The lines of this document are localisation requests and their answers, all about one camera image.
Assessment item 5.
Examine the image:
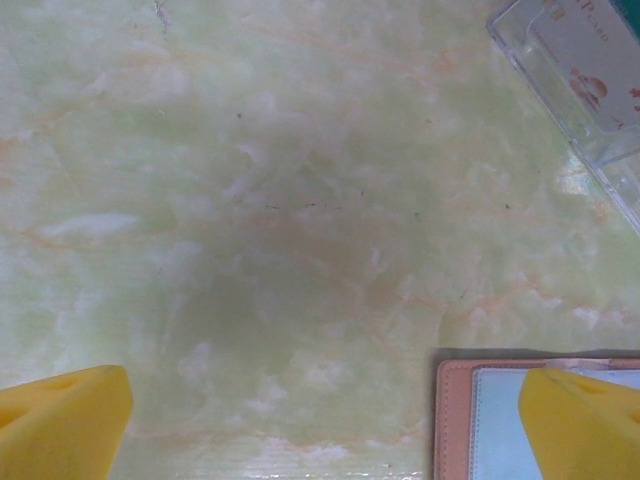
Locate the white VIP card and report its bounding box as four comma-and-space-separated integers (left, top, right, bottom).
529, 0, 640, 136

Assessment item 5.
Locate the pink leather card holder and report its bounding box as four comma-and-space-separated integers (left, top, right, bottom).
433, 357, 640, 480

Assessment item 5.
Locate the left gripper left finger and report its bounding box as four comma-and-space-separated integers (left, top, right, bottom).
0, 364, 134, 480

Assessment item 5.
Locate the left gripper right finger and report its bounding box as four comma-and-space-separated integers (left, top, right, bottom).
518, 368, 640, 480

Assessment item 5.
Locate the clear box with white card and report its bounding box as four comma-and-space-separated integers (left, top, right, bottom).
487, 0, 640, 236

